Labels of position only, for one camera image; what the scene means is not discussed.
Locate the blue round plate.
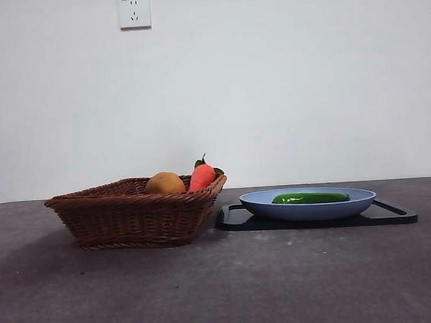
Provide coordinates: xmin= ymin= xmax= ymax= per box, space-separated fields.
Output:
xmin=238 ymin=183 xmax=378 ymax=226

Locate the green pepper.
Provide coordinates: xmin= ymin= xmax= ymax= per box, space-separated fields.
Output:
xmin=270 ymin=189 xmax=351 ymax=207

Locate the orange toy carrot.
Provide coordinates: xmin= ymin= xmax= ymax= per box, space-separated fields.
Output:
xmin=186 ymin=151 xmax=226 ymax=191

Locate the yellow-brown potato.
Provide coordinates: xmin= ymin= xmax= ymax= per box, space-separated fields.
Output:
xmin=145 ymin=170 xmax=187 ymax=196

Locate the brown wicker basket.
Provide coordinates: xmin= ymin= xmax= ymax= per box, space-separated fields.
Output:
xmin=42 ymin=171 xmax=232 ymax=255

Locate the black rectangular tray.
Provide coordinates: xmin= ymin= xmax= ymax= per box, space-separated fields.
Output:
xmin=214 ymin=191 xmax=419 ymax=236

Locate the white wall socket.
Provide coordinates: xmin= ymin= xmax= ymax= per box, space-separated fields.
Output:
xmin=118 ymin=0 xmax=153 ymax=31

